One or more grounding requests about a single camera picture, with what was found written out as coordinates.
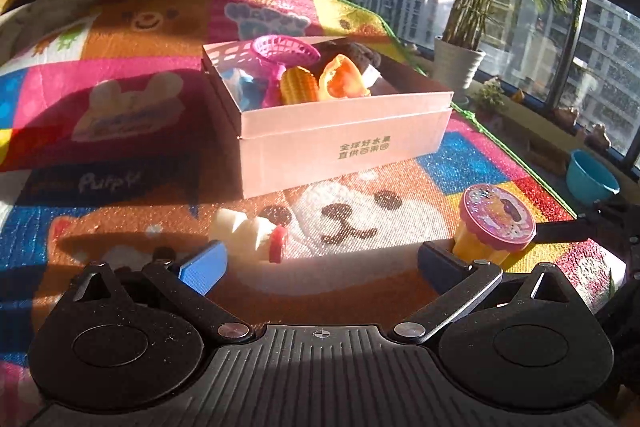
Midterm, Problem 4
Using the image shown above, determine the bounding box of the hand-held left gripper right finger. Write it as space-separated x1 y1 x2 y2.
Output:
390 242 576 343

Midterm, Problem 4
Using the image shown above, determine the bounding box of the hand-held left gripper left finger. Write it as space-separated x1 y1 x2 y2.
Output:
55 242 256 343

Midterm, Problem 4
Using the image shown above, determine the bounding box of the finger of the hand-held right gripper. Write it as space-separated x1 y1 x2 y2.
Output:
532 218 596 244

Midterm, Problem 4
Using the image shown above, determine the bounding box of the white toy red end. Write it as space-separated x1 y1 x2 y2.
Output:
207 208 291 264

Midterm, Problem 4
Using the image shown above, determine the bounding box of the yellow toy cup pink lid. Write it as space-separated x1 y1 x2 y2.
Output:
452 183 537 264

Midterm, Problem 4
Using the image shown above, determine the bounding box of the pink cardboard box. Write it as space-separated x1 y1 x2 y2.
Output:
201 34 455 200

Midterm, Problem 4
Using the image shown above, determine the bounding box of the blue white toy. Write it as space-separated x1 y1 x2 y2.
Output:
222 69 271 110

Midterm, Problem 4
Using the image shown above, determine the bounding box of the orange plastic toy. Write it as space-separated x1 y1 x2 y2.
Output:
317 53 373 100

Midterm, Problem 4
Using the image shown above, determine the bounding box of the yellow toy corn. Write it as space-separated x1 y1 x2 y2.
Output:
280 66 321 106

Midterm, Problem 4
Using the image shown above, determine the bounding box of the pink plastic toy scoop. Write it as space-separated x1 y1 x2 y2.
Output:
250 34 322 108

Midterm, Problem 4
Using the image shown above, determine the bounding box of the blue basin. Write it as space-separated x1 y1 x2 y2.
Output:
566 149 621 206

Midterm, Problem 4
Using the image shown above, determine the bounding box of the small green plant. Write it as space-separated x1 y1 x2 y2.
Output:
472 79 508 118

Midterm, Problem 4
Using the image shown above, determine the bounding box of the colourful cartoon play mat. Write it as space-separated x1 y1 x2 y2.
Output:
0 0 626 427

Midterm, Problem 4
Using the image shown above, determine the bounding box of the white plant pot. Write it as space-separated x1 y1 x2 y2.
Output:
432 36 487 92

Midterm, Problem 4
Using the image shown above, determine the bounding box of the white bed sheet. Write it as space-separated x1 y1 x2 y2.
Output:
0 0 116 68

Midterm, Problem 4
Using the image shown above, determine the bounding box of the black window frame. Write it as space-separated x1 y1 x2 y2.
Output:
280 0 640 158

